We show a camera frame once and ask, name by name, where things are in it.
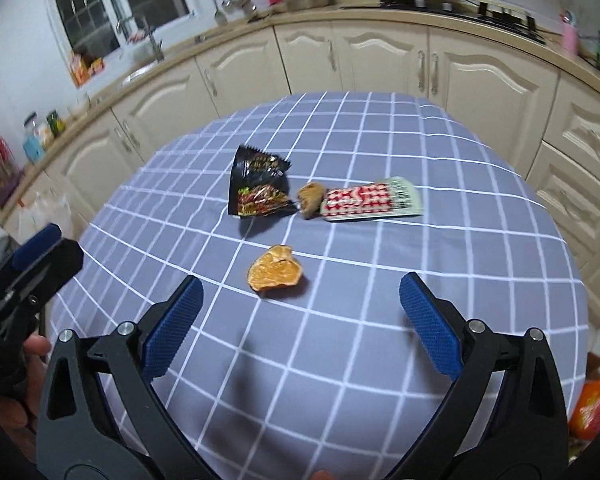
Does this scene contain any orange peel piece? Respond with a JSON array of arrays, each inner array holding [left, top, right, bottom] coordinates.
[[247, 245, 303, 292]]

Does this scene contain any black snack wrapper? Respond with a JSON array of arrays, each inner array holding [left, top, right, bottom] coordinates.
[[227, 145, 297, 218]]

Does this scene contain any red white checked wrapper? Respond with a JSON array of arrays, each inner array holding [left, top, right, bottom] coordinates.
[[320, 177, 422, 221]]

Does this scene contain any brown food scrap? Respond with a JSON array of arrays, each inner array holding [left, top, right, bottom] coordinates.
[[297, 181, 327, 220]]

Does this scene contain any cream kitchen cabinet run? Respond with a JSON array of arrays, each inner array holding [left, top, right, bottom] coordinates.
[[0, 6, 600, 325]]

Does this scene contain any person's left hand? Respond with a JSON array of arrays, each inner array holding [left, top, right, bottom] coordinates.
[[0, 334, 52, 463]]

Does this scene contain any orange snack bag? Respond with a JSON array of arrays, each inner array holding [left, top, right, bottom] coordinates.
[[569, 379, 600, 441]]

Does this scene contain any purple checked tablecloth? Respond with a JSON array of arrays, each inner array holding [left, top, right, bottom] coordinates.
[[50, 92, 588, 479]]

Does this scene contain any pink bottle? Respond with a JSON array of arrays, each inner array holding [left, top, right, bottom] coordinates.
[[560, 10, 579, 56]]

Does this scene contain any black gas stove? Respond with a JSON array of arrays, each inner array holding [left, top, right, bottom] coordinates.
[[340, 0, 550, 44]]

